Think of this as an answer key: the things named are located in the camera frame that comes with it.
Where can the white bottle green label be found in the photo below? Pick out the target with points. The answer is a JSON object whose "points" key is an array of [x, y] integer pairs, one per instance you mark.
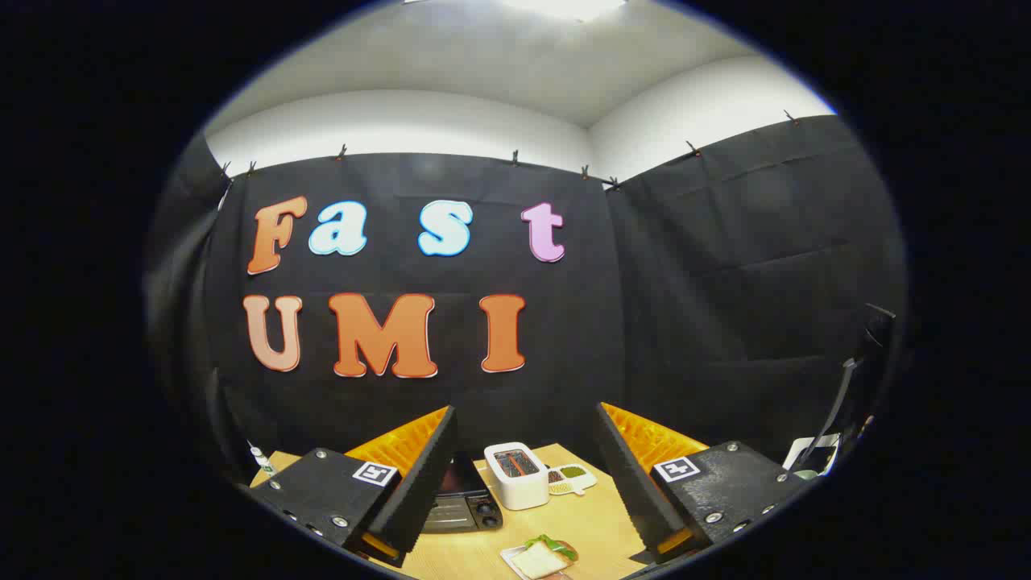
{"points": [[261, 459]]}

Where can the lettuce sandwich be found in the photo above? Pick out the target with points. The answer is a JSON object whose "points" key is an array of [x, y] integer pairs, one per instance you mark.
{"points": [[541, 556]]}

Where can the black metal stand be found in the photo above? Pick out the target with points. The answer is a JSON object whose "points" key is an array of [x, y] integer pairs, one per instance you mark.
{"points": [[874, 330]]}

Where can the small white tray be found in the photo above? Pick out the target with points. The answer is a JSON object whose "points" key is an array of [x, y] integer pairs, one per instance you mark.
{"points": [[509, 556]]}

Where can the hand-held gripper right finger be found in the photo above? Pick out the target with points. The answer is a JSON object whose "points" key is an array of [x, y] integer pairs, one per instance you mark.
{"points": [[632, 483]]}

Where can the black toaster oven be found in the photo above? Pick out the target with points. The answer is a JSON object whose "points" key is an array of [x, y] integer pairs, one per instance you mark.
{"points": [[463, 506]]}

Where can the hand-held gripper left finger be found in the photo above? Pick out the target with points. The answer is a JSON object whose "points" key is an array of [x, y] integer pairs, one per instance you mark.
{"points": [[423, 483]]}

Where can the white pop-up toaster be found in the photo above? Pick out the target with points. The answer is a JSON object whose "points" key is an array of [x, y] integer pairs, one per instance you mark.
{"points": [[519, 483]]}

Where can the white divided bean dish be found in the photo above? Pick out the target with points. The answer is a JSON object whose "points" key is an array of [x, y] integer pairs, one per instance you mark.
{"points": [[573, 479]]}

